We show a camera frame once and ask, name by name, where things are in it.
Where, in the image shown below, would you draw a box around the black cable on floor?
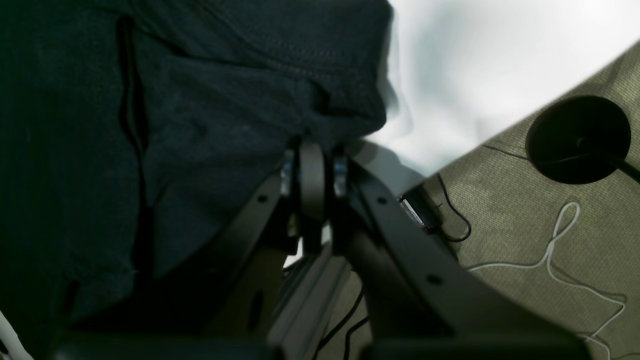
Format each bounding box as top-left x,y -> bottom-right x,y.
435,172 -> 473,243

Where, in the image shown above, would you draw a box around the black round stand base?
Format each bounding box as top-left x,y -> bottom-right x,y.
525,95 -> 640,185

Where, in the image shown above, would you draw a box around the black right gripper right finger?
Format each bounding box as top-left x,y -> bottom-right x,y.
327,146 -> 590,360

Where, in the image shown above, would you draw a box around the black T-shirt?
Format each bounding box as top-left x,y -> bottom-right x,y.
1,0 -> 392,360

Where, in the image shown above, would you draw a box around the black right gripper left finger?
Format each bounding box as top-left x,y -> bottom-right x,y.
50,140 -> 329,360

